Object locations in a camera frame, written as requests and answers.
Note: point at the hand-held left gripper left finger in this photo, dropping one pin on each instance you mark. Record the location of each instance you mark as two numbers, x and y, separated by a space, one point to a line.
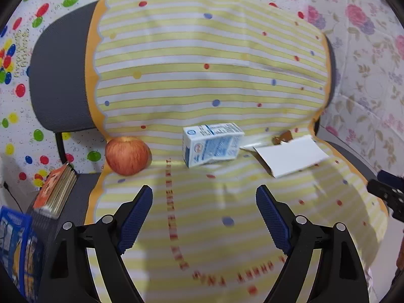
135 221

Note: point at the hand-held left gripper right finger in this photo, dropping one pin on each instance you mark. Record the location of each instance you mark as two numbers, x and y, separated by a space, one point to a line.
273 221

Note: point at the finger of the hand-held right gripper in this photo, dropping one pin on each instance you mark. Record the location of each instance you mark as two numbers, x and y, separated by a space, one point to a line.
380 187

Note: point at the white paper card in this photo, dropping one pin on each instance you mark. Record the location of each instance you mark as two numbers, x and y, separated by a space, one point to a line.
290 157

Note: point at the small white blue milk carton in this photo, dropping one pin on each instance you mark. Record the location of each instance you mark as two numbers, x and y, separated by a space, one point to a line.
211 146

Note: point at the person's right forearm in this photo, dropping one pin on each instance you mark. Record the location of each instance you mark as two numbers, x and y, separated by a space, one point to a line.
400 249

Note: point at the red apple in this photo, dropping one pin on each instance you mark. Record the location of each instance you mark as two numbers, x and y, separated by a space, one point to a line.
127 156

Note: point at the small brown item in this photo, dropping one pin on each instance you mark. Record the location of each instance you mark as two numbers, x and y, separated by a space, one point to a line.
282 137

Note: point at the orange book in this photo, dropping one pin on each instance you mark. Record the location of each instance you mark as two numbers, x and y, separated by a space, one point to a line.
52 189

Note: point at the floral print backdrop sheet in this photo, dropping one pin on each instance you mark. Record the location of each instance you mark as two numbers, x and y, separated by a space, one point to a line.
363 53

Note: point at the balloon print backdrop sheet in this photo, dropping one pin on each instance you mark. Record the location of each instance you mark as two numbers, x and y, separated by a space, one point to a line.
19 132

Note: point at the yellow striped plastic sheet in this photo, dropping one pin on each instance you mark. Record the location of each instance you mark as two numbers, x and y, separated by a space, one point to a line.
205 69

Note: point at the grey office chair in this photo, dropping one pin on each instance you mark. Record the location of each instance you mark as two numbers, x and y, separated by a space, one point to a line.
60 69

